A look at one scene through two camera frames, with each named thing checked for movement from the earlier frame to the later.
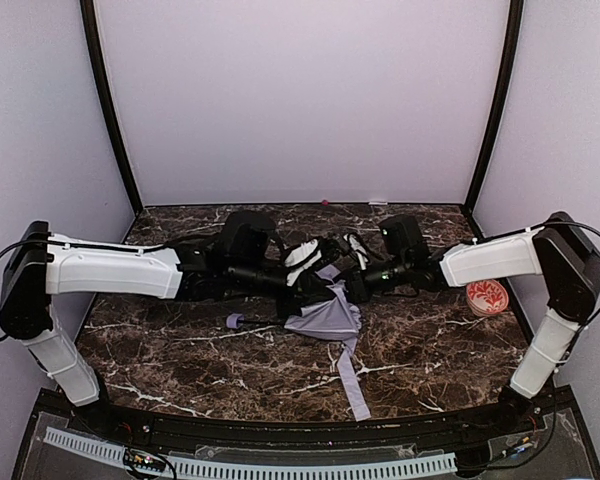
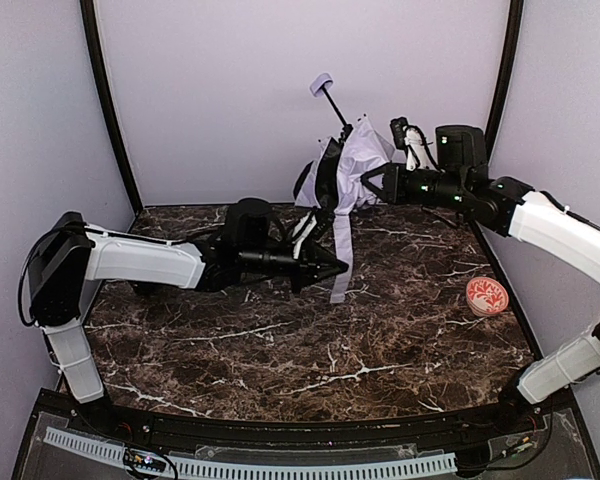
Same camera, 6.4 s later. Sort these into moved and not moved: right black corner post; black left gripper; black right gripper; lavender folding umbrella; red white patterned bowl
Moved: black right gripper; lavender folding umbrella; black left gripper
Not moved: right black corner post; red white patterned bowl
